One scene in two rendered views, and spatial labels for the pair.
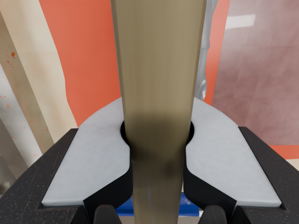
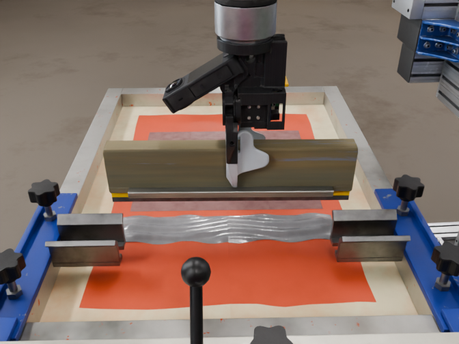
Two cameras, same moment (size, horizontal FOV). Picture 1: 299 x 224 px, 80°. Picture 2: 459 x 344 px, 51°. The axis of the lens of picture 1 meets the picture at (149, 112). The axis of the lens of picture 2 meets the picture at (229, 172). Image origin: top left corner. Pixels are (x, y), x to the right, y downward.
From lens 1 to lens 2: 66 cm
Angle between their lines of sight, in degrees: 64
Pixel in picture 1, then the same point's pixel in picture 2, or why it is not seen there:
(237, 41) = (223, 204)
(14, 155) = not seen: outside the picture
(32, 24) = (205, 316)
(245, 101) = not seen: hidden behind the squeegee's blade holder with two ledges
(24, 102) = (281, 321)
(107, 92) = (270, 274)
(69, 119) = (311, 309)
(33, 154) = (356, 325)
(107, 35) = (217, 268)
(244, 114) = not seen: hidden behind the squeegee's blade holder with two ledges
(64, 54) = (232, 299)
